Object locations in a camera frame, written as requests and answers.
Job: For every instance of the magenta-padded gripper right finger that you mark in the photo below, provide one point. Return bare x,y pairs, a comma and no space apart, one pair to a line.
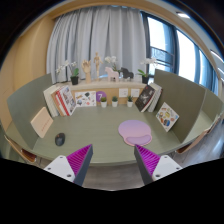
165,165

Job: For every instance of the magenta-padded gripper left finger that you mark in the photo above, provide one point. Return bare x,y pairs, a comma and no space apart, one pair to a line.
60,165

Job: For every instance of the black computer mouse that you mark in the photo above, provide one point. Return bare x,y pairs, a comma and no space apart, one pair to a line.
60,139

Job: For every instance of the purple mouse pad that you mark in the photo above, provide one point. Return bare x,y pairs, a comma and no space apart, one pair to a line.
135,131

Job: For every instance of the wooden chair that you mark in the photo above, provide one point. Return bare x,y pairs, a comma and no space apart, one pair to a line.
196,140
25,154

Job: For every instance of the beige booklet with red text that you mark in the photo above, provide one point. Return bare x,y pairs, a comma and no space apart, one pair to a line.
41,122

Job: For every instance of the colourful food sticker sheet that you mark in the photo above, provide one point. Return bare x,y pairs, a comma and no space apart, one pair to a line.
167,116

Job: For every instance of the tan cover book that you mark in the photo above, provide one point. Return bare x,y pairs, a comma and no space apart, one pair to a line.
56,103

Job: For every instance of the red spine book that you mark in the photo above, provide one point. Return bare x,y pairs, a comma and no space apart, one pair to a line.
61,101

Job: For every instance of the photo cover book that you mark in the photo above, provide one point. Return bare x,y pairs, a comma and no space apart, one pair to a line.
69,99

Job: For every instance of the green felt desk divider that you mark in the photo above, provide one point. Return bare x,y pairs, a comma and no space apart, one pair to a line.
26,100
181,100

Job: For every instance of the black cover book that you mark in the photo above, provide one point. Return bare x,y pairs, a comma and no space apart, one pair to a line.
145,97

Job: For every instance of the small plant in white pot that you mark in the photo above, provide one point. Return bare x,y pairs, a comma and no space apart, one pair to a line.
115,103
103,104
130,103

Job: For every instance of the white sticker sheet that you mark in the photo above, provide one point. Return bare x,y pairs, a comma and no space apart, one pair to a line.
85,99

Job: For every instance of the purple round number sign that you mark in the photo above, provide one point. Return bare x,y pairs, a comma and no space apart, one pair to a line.
101,95

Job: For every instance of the white orchid in black pot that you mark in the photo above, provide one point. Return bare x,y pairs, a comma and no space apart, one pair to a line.
74,80

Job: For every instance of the large white orchid black pot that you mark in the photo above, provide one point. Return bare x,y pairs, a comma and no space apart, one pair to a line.
145,79

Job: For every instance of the wooden hand model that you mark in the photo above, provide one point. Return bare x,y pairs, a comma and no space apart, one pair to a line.
87,70

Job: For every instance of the black wooden horse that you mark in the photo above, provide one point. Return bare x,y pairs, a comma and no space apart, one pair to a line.
127,73

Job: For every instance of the pink wooden horse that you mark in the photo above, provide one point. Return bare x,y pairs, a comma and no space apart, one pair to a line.
112,74

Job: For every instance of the wooden mannequin figure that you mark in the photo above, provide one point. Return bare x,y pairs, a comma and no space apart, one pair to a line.
97,63

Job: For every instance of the white orchid behind horses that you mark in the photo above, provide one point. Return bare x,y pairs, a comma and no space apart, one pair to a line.
111,60

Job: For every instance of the dark framed window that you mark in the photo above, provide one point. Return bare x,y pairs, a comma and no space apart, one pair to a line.
166,43

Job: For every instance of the grey curtain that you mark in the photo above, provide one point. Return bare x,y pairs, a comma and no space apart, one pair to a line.
96,33

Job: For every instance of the ceiling light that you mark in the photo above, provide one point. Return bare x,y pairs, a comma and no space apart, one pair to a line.
183,15

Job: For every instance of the white wall socket plate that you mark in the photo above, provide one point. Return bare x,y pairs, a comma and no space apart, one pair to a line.
135,92
123,92

